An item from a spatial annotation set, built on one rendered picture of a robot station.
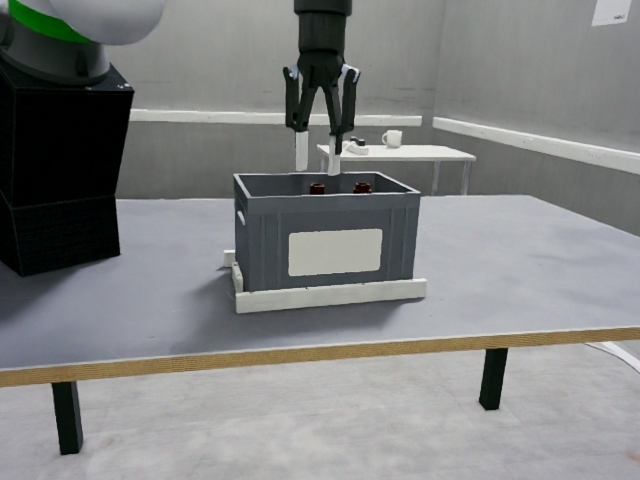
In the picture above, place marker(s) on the grey plastic crate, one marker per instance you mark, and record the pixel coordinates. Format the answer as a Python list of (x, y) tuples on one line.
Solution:
[(286, 238)]

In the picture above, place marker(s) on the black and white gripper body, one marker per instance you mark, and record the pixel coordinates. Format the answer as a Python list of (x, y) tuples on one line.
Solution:
[(321, 32)]

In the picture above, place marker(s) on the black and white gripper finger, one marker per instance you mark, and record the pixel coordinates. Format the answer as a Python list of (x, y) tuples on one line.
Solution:
[(296, 113), (351, 77)]

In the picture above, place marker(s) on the brown bottle with green label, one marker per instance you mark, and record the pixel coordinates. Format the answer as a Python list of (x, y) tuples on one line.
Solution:
[(362, 188)]

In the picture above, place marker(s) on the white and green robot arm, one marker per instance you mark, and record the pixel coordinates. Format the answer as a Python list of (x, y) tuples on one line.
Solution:
[(35, 37)]

